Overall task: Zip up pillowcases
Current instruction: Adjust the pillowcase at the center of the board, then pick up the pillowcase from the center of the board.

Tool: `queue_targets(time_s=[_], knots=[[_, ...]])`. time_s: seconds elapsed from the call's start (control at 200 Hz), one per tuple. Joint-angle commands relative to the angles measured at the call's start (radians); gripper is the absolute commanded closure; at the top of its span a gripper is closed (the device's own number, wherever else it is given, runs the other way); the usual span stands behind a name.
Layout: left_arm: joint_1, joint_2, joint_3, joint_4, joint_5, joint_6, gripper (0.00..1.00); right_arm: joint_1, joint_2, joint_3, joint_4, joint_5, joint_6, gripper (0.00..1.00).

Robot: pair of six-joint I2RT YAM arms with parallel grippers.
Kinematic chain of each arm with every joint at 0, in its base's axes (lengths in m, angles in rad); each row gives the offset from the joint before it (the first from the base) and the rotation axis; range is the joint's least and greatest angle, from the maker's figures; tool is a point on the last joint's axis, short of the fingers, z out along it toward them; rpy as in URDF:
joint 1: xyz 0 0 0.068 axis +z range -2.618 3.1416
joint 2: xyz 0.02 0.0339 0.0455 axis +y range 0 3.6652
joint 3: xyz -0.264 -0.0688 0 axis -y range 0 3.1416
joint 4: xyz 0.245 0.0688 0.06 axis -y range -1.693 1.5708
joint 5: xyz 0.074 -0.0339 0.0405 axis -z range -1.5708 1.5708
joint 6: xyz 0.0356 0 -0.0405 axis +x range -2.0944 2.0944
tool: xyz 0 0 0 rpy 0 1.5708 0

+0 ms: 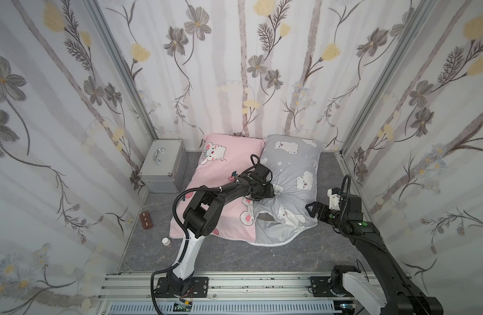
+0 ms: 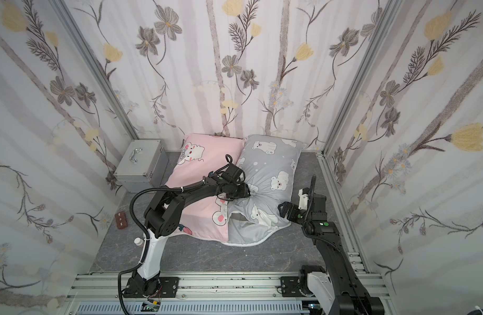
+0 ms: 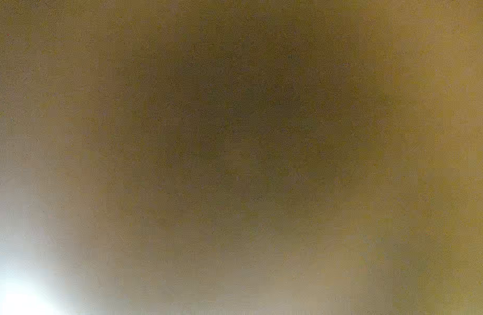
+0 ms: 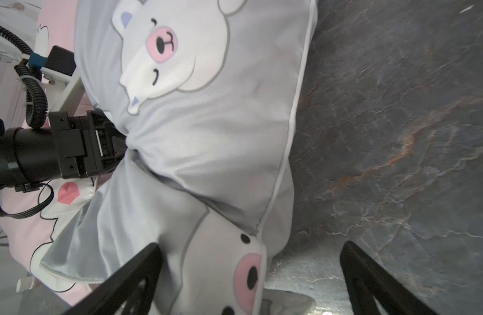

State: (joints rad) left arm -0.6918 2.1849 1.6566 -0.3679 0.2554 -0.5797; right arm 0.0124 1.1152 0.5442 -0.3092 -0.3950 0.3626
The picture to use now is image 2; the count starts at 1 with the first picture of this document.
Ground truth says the pink bear pillow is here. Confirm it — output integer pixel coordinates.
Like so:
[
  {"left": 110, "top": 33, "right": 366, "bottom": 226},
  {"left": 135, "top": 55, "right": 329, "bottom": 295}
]
[{"left": 166, "top": 134, "right": 244, "bottom": 243}]

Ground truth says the grey bear pillow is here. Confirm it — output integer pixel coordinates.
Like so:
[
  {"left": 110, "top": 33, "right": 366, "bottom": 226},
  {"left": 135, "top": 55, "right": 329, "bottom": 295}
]
[{"left": 224, "top": 135, "right": 306, "bottom": 247}]

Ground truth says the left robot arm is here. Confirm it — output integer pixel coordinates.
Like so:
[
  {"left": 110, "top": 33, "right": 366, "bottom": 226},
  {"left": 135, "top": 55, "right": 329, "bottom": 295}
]
[{"left": 117, "top": 161, "right": 250, "bottom": 300}]

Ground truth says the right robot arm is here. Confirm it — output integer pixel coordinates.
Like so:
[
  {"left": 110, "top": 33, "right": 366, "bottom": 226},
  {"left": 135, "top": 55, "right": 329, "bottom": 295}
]
[{"left": 278, "top": 194, "right": 385, "bottom": 314}]

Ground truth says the silver aluminium case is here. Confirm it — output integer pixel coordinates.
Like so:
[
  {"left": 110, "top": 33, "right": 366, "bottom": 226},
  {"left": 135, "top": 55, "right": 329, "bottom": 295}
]
[{"left": 114, "top": 139, "right": 169, "bottom": 193}]

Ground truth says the small white bottle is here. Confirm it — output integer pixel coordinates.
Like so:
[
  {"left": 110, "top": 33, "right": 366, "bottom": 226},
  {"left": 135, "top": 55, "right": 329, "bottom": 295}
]
[{"left": 134, "top": 238, "right": 144, "bottom": 246}]

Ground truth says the small red brown block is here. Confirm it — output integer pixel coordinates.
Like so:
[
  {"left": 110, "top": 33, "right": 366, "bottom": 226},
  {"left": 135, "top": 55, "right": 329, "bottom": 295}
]
[{"left": 115, "top": 211, "right": 128, "bottom": 230}]

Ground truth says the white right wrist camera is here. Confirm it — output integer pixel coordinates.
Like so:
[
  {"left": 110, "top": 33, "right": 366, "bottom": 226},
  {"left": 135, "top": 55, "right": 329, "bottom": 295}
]
[{"left": 298, "top": 188, "right": 310, "bottom": 210}]

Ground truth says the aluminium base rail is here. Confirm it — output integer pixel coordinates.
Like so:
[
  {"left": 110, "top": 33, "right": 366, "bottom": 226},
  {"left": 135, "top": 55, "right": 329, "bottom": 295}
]
[{"left": 59, "top": 251, "right": 398, "bottom": 315}]

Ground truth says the aluminium corner frame post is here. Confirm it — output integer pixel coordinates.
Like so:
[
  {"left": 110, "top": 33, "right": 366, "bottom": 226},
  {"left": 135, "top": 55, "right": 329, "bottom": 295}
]
[{"left": 321, "top": 0, "right": 403, "bottom": 156}]

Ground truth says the left aluminium corner post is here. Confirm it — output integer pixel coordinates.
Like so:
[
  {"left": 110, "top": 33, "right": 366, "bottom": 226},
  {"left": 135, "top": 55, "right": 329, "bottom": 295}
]
[{"left": 49, "top": 0, "right": 140, "bottom": 140}]

